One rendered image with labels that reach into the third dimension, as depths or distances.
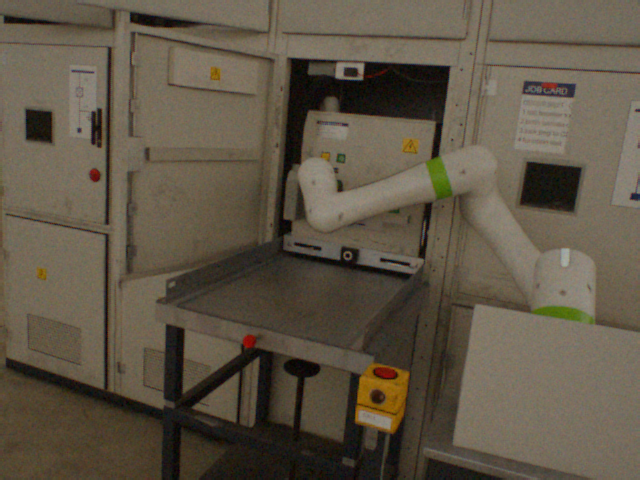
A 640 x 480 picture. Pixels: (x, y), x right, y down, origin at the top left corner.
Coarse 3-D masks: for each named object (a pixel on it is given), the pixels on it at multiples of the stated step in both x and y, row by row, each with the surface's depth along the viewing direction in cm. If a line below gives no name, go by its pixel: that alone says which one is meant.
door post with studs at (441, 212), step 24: (480, 0) 169; (456, 72) 176; (456, 96) 177; (456, 120) 178; (456, 144) 179; (432, 216) 186; (432, 240) 188; (432, 264) 189; (432, 288) 190; (432, 312) 191; (432, 336) 193; (408, 456) 204
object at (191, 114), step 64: (128, 64) 153; (192, 64) 169; (256, 64) 190; (128, 128) 159; (192, 128) 178; (256, 128) 200; (128, 192) 164; (192, 192) 183; (256, 192) 207; (128, 256) 166; (192, 256) 189
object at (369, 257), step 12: (288, 240) 211; (300, 240) 209; (312, 240) 208; (300, 252) 210; (312, 252) 208; (324, 252) 206; (336, 252) 205; (360, 252) 201; (372, 252) 199; (384, 252) 198; (360, 264) 202; (372, 264) 200; (384, 264) 198; (396, 264) 197; (408, 264) 195; (420, 264) 193
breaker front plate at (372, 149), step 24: (312, 120) 201; (336, 120) 198; (360, 120) 194; (384, 120) 191; (312, 144) 203; (336, 144) 199; (360, 144) 196; (384, 144) 192; (360, 168) 197; (384, 168) 194; (408, 168) 191; (336, 240) 205; (360, 240) 202; (384, 240) 198; (408, 240) 195
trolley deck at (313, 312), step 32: (224, 288) 166; (256, 288) 169; (288, 288) 172; (320, 288) 175; (352, 288) 178; (384, 288) 181; (160, 320) 150; (192, 320) 146; (224, 320) 142; (256, 320) 143; (288, 320) 145; (320, 320) 147; (352, 320) 150; (288, 352) 137; (320, 352) 133; (352, 352) 130; (384, 352) 137
